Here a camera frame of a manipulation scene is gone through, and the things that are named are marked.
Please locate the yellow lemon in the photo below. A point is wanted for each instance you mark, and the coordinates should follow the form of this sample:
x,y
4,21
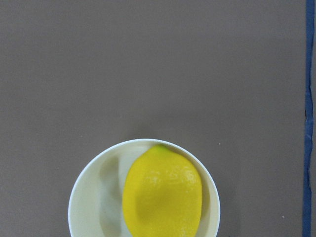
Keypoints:
x,y
162,195

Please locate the white round bowl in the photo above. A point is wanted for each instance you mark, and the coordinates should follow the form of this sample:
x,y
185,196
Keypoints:
x,y
95,206

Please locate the brown table mat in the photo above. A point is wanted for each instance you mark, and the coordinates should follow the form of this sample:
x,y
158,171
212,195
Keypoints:
x,y
224,79

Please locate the blue tape strip left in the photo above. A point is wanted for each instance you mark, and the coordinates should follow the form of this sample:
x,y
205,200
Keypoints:
x,y
309,120

